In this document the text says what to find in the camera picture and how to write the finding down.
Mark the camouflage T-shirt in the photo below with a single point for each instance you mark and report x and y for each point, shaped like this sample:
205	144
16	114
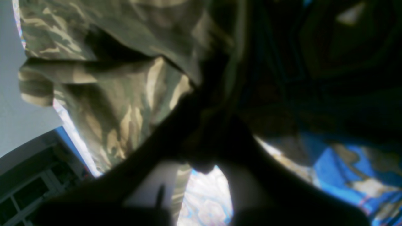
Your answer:
119	67

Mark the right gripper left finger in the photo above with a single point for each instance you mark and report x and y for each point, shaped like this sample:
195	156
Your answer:
138	191

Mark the patterned tile tablecloth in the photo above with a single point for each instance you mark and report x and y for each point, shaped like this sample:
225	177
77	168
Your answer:
345	137

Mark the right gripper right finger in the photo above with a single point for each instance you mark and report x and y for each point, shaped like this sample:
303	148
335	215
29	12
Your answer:
262	191

